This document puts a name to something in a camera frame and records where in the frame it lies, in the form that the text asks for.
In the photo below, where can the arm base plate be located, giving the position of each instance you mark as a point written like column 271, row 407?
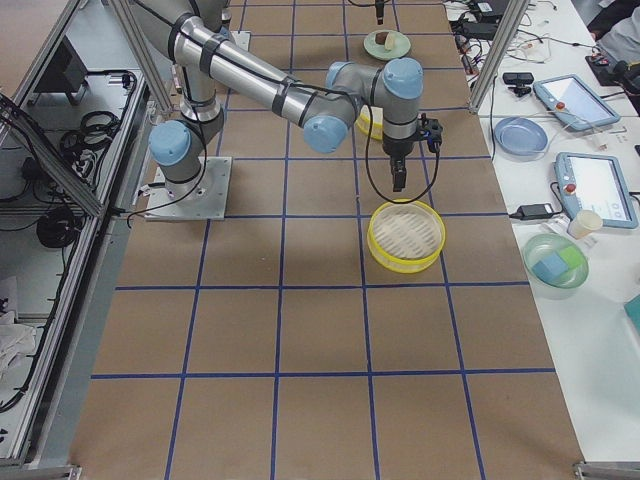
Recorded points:
column 203, row 198

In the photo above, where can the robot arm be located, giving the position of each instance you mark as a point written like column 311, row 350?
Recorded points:
column 191, row 35
column 203, row 8

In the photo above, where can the paper cup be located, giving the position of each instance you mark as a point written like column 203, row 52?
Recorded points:
column 584, row 223

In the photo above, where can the lower teach pendant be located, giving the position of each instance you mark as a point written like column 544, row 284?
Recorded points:
column 596, row 183

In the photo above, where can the black power adapter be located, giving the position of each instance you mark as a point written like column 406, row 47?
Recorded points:
column 530, row 212

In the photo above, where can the teach pendant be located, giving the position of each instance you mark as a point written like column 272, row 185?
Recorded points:
column 596, row 183
column 574, row 103

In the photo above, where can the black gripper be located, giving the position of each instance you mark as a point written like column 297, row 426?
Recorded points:
column 397, row 148

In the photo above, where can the blue plate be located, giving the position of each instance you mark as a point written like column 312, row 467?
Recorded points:
column 521, row 137

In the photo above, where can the light green plate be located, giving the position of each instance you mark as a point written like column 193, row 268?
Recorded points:
column 402, row 46

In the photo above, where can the yellow steamer basket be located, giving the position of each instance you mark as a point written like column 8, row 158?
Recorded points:
column 370, row 120
column 405, row 238

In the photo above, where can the brown steamed bun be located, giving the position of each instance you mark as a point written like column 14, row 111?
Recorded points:
column 381, row 37

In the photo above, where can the green bowl with sponges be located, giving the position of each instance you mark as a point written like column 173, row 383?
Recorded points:
column 555, row 261

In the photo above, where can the aluminium frame post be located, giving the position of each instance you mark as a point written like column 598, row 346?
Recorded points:
column 506, row 31

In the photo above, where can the upper teach pendant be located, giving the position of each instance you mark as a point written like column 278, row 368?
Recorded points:
column 574, row 103

